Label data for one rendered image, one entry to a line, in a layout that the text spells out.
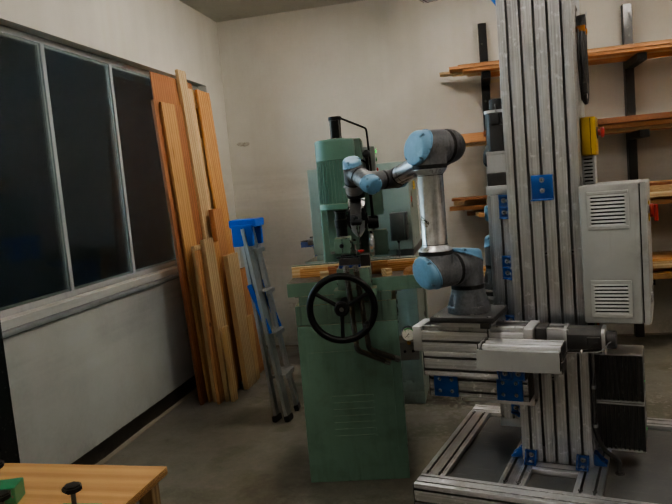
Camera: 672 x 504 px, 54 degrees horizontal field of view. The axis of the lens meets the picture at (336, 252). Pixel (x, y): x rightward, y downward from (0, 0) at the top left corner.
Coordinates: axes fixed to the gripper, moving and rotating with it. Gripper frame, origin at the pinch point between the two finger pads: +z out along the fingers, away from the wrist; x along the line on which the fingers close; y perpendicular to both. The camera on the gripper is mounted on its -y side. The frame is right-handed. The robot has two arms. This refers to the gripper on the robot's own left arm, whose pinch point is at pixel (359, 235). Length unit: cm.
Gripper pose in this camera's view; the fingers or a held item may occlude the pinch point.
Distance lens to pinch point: 277.1
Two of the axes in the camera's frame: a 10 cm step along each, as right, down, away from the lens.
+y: 0.4, -6.0, 8.0
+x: -9.9, 0.6, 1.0
